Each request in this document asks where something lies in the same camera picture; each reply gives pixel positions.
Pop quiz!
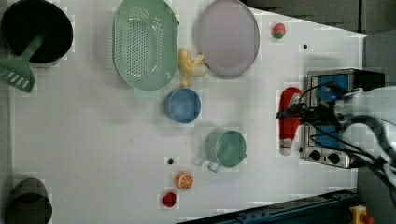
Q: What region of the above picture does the toy orange slice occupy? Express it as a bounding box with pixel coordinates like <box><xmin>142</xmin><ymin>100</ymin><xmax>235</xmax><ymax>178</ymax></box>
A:
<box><xmin>176</xmin><ymin>172</ymin><xmax>194</xmax><ymax>190</ymax></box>

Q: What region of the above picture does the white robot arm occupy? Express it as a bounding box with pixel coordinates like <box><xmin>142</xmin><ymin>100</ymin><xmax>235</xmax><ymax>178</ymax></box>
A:
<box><xmin>276</xmin><ymin>86</ymin><xmax>395</xmax><ymax>199</ymax></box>

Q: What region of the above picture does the toy strawberry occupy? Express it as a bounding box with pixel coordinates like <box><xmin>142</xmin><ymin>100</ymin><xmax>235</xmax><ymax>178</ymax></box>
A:
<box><xmin>273</xmin><ymin>22</ymin><xmax>286</xmax><ymax>39</ymax></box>

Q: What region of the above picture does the red plush ketchup bottle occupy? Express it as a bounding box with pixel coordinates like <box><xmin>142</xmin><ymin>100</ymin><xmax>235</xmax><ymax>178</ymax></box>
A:
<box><xmin>278</xmin><ymin>87</ymin><xmax>302</xmax><ymax>156</ymax></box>

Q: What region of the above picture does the green mug with handle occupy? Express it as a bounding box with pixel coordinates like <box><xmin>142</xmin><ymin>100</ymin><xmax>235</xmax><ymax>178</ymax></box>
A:
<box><xmin>205</xmin><ymin>129</ymin><xmax>247</xmax><ymax>173</ymax></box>

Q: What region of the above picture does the blue metal frame rail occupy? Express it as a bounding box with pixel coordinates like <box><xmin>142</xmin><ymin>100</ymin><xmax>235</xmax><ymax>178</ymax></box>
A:
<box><xmin>177</xmin><ymin>190</ymin><xmax>361</xmax><ymax>224</ymax></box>

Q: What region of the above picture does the blue round bowl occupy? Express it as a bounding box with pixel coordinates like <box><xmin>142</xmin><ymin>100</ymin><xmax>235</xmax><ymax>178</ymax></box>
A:
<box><xmin>164</xmin><ymin>88</ymin><xmax>202</xmax><ymax>124</ymax></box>

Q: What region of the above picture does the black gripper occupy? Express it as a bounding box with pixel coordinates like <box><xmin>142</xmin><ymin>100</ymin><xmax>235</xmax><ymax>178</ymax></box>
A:
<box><xmin>276</xmin><ymin>103</ymin><xmax>337</xmax><ymax>125</ymax></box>

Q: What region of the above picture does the green oval colander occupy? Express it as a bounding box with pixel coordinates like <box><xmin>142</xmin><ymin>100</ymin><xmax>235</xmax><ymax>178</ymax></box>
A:
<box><xmin>113</xmin><ymin>0</ymin><xmax>178</xmax><ymax>98</ymax></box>

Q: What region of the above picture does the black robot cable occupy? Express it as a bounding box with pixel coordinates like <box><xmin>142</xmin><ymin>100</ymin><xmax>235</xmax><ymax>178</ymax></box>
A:
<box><xmin>297</xmin><ymin>82</ymin><xmax>396</xmax><ymax>194</ymax></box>

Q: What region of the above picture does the red toy tomato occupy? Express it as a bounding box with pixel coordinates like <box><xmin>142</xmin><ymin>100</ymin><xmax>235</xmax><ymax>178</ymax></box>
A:
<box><xmin>162</xmin><ymin>191</ymin><xmax>177</xmax><ymax>208</ymax></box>

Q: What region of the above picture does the grey cup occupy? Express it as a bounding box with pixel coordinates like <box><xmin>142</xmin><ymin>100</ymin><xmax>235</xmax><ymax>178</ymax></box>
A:
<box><xmin>5</xmin><ymin>178</ymin><xmax>52</xmax><ymax>224</ymax></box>

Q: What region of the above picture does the silver black toaster oven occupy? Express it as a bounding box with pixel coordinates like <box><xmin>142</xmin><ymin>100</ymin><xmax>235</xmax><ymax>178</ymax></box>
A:
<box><xmin>303</xmin><ymin>69</ymin><xmax>385</xmax><ymax>169</ymax></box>

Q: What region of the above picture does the black round pot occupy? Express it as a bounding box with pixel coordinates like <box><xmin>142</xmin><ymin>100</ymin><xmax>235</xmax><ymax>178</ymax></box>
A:
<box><xmin>1</xmin><ymin>0</ymin><xmax>73</xmax><ymax>63</ymax></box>

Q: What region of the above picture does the green slotted spatula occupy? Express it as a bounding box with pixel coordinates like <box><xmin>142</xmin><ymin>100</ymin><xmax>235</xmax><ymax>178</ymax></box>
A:
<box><xmin>0</xmin><ymin>35</ymin><xmax>44</xmax><ymax>92</ymax></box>

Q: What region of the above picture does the yellow red clamp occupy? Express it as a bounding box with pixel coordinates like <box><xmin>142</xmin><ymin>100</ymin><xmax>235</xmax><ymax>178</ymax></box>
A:
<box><xmin>349</xmin><ymin>205</ymin><xmax>375</xmax><ymax>224</ymax></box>

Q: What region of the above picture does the yellow peeled toy banana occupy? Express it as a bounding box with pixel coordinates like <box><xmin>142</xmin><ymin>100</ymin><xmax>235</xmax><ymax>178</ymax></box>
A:
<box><xmin>178</xmin><ymin>48</ymin><xmax>208</xmax><ymax>88</ymax></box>

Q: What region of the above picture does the lilac round plate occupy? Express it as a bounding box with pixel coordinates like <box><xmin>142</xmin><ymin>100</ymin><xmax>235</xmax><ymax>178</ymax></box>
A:
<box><xmin>197</xmin><ymin>0</ymin><xmax>260</xmax><ymax>77</ymax></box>

